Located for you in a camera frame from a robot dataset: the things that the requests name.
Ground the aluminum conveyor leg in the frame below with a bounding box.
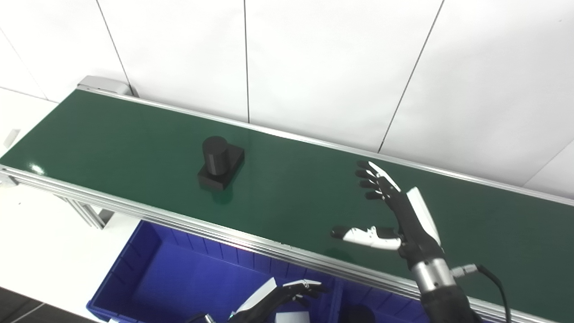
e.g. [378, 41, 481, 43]
[56, 195, 115, 229]

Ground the green conveyor belt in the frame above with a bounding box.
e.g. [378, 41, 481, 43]
[0, 85, 574, 323]
[0, 89, 574, 323]

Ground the white block part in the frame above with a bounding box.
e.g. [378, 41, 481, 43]
[274, 312, 310, 323]

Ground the black cylinder part square base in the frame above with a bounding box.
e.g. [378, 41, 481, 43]
[197, 136, 245, 192]
[343, 304, 375, 323]

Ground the gray conveyor end housing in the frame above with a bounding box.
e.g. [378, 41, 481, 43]
[77, 75, 134, 97]

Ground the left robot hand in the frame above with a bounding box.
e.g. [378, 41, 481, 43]
[229, 278, 328, 323]

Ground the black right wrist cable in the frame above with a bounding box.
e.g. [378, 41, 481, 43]
[451, 264, 513, 323]

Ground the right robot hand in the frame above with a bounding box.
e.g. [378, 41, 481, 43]
[331, 161, 445, 270]

